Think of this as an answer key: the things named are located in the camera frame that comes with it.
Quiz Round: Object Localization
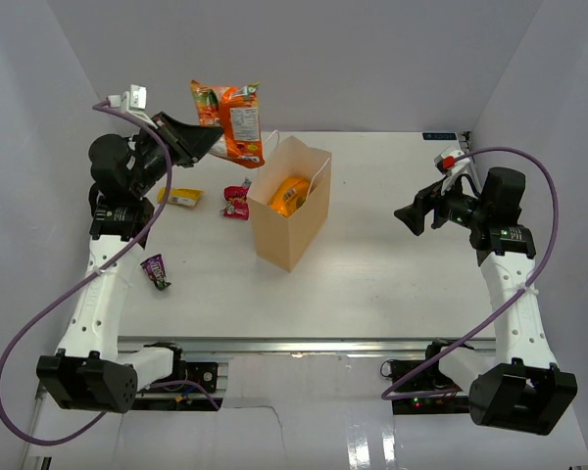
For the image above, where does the aluminium front rail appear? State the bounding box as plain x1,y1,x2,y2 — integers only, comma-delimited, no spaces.
38,336,499,393

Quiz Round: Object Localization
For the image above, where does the purple M&M's packet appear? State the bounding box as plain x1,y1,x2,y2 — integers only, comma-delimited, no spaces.
140,254,172,291

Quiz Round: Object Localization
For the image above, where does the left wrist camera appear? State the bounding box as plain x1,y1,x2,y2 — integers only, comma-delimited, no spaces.
107,84,156,128

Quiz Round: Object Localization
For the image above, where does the small yellow snack packet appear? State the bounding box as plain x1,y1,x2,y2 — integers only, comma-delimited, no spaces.
157,188,204,208

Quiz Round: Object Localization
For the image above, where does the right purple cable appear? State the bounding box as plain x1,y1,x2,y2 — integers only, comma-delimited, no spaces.
380,145,561,401

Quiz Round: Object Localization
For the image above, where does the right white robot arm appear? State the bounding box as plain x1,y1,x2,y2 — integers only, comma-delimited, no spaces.
382,167,577,436

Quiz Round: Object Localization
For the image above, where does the brown paper bag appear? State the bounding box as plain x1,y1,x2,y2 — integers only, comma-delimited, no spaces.
247,136,332,272

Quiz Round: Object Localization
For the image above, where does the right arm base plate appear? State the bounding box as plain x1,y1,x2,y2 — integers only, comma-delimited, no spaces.
379,359,469,416

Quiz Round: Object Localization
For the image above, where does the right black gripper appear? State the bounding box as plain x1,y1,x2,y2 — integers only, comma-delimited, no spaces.
395,170,489,236

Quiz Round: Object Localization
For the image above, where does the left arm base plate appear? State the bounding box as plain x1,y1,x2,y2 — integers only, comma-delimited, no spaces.
132,360,222,412

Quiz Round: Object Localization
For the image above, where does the large orange gummy bag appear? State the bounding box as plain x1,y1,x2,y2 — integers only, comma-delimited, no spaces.
269,177,310,217

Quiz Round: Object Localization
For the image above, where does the right blue table label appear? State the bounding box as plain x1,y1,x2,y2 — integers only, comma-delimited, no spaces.
421,132,458,141

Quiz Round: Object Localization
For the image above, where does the red candy packet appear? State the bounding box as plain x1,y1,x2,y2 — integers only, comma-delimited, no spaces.
220,178,252,220

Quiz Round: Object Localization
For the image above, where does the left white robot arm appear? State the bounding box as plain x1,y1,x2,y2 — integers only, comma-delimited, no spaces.
36,113,223,413

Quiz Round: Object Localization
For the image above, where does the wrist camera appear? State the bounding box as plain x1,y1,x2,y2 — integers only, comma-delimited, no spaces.
434,145,471,195
107,84,156,128

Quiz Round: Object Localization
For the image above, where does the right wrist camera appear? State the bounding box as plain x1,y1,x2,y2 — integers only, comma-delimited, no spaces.
434,145,471,195

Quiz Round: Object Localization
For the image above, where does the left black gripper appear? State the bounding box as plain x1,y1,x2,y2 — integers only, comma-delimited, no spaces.
130,112,223,197

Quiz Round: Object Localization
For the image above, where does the orange chips bag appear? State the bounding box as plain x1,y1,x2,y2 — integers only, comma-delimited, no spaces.
190,80,265,168

